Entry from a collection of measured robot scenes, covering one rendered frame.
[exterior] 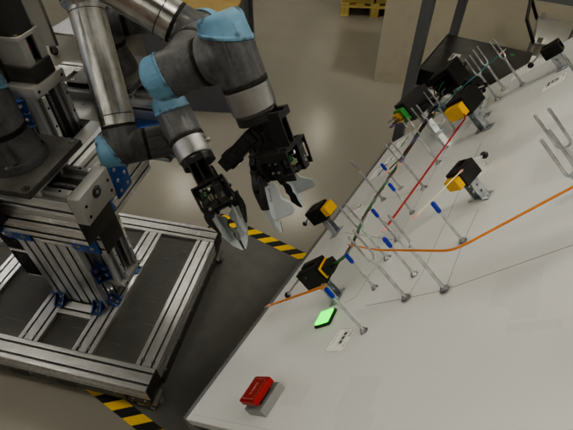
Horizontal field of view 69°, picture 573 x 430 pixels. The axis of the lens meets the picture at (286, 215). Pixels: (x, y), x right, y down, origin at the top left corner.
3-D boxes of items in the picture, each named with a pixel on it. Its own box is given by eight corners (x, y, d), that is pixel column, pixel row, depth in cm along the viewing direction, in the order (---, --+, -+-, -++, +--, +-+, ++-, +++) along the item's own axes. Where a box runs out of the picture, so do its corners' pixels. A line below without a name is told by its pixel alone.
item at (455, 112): (469, 111, 97) (461, 100, 96) (465, 116, 96) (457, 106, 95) (455, 118, 101) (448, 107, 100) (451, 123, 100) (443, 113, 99)
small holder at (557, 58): (538, 77, 104) (524, 56, 103) (574, 57, 97) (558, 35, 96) (535, 84, 101) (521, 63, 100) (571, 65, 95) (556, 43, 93)
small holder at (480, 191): (512, 170, 75) (489, 139, 74) (484, 203, 72) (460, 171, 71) (490, 174, 79) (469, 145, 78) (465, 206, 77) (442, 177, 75)
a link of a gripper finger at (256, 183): (263, 212, 70) (254, 159, 68) (257, 212, 71) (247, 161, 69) (279, 206, 74) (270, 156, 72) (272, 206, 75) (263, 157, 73)
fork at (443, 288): (448, 293, 59) (387, 220, 57) (437, 295, 61) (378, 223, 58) (453, 284, 60) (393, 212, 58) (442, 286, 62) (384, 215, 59)
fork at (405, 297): (408, 302, 65) (351, 235, 62) (400, 304, 66) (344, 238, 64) (413, 293, 66) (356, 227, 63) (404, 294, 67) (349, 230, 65)
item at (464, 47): (413, 85, 152) (416, 67, 147) (442, 49, 173) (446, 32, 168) (506, 111, 140) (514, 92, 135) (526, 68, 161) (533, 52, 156)
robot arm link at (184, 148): (177, 153, 92) (210, 136, 92) (187, 172, 92) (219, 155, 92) (167, 145, 84) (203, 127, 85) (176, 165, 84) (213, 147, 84)
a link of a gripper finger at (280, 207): (294, 237, 70) (286, 183, 68) (266, 237, 73) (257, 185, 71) (303, 232, 72) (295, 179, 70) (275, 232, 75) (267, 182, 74)
